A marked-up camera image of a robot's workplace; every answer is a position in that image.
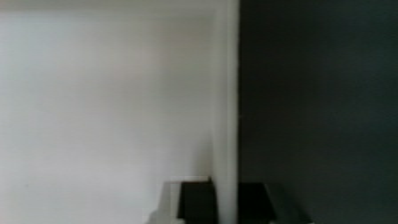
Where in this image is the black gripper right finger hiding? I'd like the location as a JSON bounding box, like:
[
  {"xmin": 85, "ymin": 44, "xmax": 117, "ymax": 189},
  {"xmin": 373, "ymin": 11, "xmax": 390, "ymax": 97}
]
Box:
[{"xmin": 238, "ymin": 182, "xmax": 312, "ymax": 224}]

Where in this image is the white drawer cabinet box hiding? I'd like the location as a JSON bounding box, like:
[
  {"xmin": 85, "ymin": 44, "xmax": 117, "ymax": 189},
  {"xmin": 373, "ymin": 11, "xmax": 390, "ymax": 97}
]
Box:
[{"xmin": 0, "ymin": 0, "xmax": 238, "ymax": 224}]

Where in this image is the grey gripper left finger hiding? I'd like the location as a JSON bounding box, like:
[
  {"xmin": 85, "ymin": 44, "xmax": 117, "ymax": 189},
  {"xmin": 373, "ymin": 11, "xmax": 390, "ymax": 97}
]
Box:
[{"xmin": 145, "ymin": 176, "xmax": 216, "ymax": 224}]

